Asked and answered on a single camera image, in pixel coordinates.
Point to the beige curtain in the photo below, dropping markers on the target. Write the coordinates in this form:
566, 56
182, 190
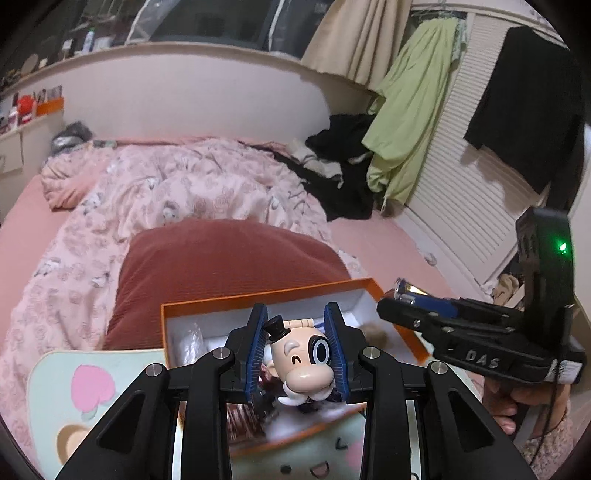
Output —
358, 40

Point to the black clothes pile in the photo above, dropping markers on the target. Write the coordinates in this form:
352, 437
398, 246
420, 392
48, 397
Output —
333, 166

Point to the white fluffy pompom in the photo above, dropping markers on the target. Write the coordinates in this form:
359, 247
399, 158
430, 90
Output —
190, 345

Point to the pink floral duvet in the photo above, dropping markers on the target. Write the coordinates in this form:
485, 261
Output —
68, 300

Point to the white bedside drawer cabinet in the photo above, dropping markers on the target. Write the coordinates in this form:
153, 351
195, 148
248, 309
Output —
23, 152

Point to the black hanging garment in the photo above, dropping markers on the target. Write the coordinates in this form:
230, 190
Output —
531, 115

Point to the red container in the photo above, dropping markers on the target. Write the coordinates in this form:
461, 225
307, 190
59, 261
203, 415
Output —
26, 107

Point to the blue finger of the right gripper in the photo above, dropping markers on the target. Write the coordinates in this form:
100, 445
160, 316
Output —
408, 293
419, 320

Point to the grey clothing bundle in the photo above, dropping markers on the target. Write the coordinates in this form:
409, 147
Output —
73, 135

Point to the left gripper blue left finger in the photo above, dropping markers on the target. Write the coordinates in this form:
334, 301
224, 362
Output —
247, 345

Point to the white plastic bottle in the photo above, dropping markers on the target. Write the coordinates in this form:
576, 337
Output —
88, 41

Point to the cartoon figure toy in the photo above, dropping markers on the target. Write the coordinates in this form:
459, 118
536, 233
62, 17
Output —
300, 357

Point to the green hanging garment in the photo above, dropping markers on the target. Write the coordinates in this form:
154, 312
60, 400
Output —
408, 106

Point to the person right hand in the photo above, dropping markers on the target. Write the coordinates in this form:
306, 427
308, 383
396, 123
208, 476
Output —
503, 404

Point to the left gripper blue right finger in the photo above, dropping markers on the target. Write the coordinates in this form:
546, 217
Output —
352, 381

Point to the orange storage box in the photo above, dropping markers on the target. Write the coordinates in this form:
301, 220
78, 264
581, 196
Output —
264, 423

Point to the dark red cushion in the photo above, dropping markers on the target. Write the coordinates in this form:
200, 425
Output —
203, 259

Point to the small orange box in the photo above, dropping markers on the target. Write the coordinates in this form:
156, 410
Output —
50, 107

